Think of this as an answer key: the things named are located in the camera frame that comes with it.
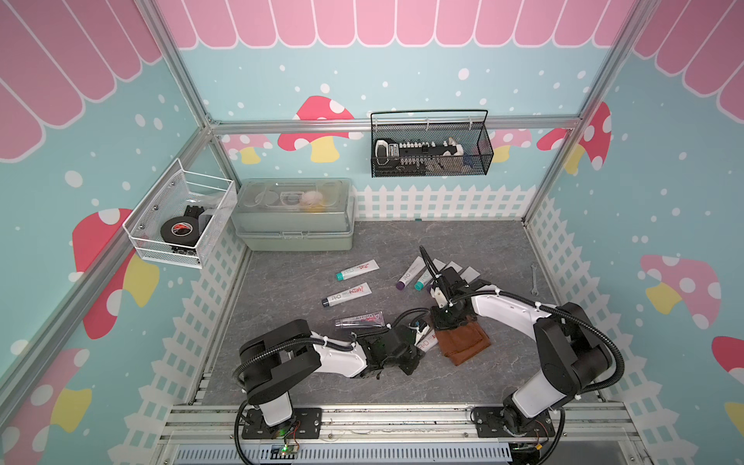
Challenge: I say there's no green plastic storage box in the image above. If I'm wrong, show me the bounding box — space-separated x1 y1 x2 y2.
232 177 356 252

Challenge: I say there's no brown microfiber cloth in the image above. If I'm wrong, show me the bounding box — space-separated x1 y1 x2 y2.
435 321 491 366

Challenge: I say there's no black wire mesh basket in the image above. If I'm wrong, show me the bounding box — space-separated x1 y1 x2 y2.
369 110 494 177

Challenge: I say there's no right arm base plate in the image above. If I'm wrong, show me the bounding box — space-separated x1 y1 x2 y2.
470 406 555 440

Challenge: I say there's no silver wrench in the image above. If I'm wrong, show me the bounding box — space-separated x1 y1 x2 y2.
531 263 540 296

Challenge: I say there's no black tape roll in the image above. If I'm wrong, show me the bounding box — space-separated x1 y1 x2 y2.
160 216 201 247

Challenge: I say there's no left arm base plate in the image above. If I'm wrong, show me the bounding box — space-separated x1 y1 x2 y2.
238 408 323 440

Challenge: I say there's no teal cap toothpaste tube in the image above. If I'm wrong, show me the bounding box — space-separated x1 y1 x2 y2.
336 260 379 281
415 259 446 291

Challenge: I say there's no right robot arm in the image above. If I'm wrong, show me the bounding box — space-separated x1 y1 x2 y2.
420 249 625 437

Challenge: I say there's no purple cap toothpaste tube top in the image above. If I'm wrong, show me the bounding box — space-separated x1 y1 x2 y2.
396 257 425 291

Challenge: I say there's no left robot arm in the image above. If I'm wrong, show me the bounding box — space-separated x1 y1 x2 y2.
232 307 429 427

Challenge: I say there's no red cap toothpaste tube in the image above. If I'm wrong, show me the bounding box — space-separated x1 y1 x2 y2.
417 331 438 353

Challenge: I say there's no silver foil toothpaste tube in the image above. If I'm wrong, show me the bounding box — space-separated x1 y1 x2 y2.
334 312 385 329

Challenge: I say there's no black power strip in basket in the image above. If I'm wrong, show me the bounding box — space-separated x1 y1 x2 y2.
372 138 464 172

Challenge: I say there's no dark cap toothpaste tube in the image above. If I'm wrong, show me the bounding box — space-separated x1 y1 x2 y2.
460 267 481 285
322 283 372 308

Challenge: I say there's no white wire basket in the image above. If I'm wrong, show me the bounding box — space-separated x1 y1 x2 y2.
122 160 238 269

